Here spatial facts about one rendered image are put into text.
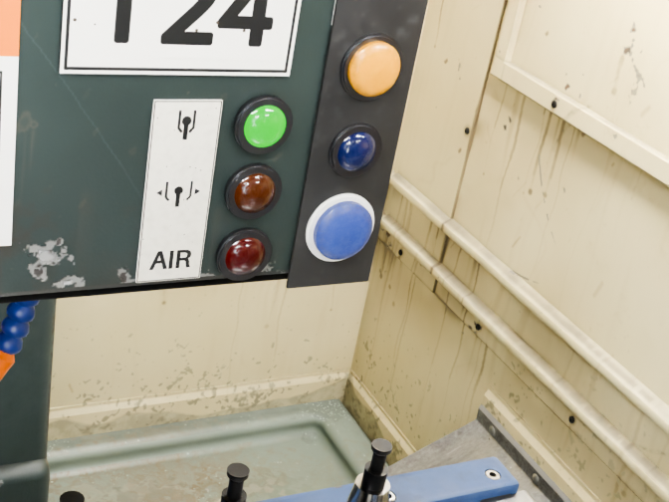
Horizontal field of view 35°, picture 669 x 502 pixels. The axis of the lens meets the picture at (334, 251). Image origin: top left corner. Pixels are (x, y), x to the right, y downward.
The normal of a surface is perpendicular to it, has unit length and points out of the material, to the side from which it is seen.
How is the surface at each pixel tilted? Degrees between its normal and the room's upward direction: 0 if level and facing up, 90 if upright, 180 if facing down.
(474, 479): 0
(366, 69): 89
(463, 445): 24
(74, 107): 90
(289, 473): 0
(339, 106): 90
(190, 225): 90
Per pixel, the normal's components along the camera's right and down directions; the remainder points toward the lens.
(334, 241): 0.39, 0.51
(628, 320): -0.88, 0.07
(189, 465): 0.17, -0.88
